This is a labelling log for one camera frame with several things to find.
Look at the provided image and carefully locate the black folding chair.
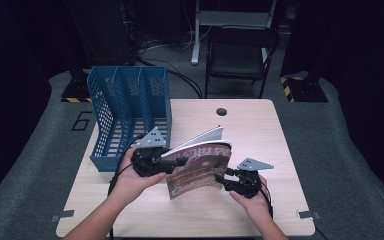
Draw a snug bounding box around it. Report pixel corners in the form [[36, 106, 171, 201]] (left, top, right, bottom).
[[203, 26, 281, 99]]

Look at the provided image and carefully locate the hand-held gripper black cable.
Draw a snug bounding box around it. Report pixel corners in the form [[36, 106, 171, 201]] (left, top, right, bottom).
[[259, 181, 274, 219], [108, 134, 144, 240]]

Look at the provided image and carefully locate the blue plastic file rack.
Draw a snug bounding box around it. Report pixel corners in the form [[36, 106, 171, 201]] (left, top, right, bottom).
[[86, 65, 173, 173]]

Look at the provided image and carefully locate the right hand-held gripper black cable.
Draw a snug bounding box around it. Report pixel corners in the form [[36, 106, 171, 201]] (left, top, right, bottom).
[[259, 181, 274, 219]]

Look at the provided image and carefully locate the red cover magazine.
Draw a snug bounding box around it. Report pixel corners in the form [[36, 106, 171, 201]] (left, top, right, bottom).
[[161, 125, 233, 200]]

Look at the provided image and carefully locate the person's left hand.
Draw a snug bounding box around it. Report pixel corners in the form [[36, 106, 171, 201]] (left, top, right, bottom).
[[111, 148, 167, 206]]

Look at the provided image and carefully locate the black striped stand base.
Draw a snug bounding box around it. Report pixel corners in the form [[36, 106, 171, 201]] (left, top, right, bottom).
[[279, 74, 329, 103], [60, 68, 93, 104]]

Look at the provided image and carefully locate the bundle of floor cables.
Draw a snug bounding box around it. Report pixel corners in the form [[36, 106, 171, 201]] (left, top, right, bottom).
[[136, 36, 204, 99]]

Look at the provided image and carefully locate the grey metal table bracket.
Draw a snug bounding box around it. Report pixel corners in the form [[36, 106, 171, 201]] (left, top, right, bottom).
[[49, 209, 76, 224], [296, 209, 322, 220]]

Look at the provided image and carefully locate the left hand-held gripper black cable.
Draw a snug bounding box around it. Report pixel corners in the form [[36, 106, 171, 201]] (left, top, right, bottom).
[[108, 134, 144, 240]]

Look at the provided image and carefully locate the white metal stand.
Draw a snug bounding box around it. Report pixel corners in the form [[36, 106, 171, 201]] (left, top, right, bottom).
[[190, 0, 278, 66]]

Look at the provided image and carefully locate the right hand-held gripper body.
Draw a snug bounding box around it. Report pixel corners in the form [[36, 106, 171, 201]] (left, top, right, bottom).
[[224, 157, 275, 199]]

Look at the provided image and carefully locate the black cabinet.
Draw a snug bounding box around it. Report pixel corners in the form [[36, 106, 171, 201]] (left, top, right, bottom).
[[64, 0, 136, 68]]

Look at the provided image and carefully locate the person's right hand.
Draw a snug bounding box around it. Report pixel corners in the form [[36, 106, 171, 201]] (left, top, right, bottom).
[[230, 176, 273, 224]]

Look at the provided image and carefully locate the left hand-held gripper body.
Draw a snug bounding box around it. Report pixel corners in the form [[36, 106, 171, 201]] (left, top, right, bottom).
[[131, 126, 174, 178]]

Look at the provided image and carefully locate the thin black cable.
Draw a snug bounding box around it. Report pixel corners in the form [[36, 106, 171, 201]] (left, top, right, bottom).
[[314, 225, 329, 240]]

